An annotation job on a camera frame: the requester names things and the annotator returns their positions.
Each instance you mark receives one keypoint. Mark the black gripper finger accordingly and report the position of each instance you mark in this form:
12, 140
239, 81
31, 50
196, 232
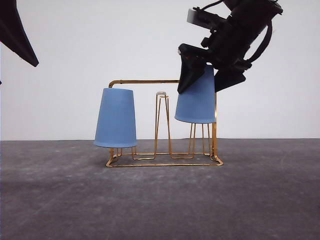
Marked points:
192, 63
13, 33
226, 78

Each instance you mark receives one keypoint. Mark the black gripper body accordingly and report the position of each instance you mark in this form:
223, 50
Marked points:
230, 43

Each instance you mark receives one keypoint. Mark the blue ribbed cup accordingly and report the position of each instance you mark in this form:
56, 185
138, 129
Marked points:
116, 123
197, 103

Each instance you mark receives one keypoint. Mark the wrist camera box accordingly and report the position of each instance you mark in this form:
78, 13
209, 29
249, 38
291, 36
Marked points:
203, 18

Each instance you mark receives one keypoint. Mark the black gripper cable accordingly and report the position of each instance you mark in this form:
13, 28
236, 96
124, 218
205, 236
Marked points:
263, 43

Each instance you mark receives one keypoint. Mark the gold wire cup rack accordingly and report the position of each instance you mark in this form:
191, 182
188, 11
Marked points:
202, 145

